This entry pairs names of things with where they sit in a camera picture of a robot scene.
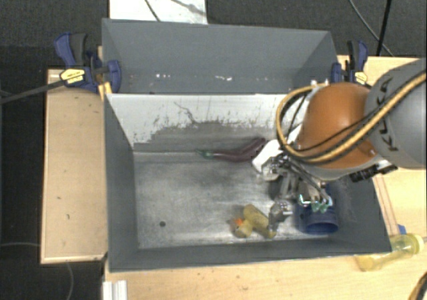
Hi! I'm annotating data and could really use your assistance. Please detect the black cylinder on white bracket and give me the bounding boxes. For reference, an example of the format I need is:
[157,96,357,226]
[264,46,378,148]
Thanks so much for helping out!
[348,158,400,183]

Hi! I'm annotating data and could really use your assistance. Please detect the yellow rubber duck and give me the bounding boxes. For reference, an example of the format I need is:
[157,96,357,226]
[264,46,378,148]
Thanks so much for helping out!
[228,204,278,240]

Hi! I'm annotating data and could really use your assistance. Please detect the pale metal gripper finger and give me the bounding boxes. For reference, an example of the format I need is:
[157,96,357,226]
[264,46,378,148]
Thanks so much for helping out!
[268,201,294,231]

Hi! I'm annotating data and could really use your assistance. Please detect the grey metal bin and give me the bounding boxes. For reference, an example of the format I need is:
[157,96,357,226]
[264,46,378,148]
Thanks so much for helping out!
[101,17,393,273]

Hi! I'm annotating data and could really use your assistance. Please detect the pale wood board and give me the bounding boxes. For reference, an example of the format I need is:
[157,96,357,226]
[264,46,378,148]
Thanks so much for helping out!
[40,68,109,265]

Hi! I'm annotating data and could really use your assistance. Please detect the blue cup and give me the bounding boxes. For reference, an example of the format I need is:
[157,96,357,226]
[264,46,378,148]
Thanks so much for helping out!
[294,184,340,235]

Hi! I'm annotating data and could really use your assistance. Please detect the purple toy eggplant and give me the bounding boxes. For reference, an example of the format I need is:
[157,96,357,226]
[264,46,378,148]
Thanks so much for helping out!
[195,137,268,164]

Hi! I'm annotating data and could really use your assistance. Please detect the clear yellow plastic bottle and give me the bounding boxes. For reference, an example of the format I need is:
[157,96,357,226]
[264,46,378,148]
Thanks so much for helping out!
[354,233,426,272]

